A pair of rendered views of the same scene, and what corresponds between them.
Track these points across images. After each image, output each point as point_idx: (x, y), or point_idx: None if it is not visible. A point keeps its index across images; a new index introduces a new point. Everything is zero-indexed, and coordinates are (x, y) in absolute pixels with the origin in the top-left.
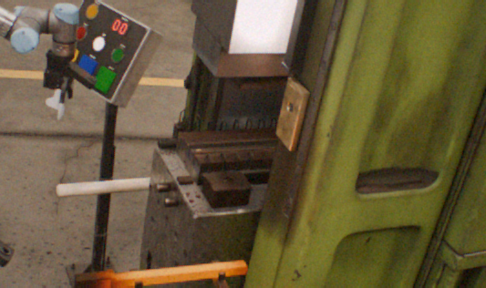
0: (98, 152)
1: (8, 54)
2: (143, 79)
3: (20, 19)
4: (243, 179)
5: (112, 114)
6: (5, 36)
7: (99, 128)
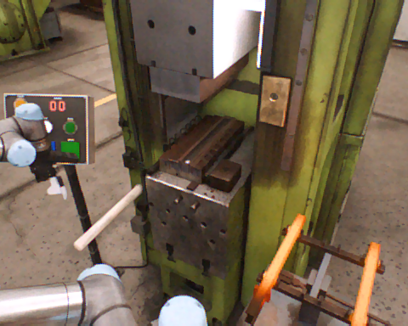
0: (23, 200)
1: None
2: None
3: (4, 137)
4: (230, 163)
5: (73, 171)
6: (0, 160)
7: (8, 185)
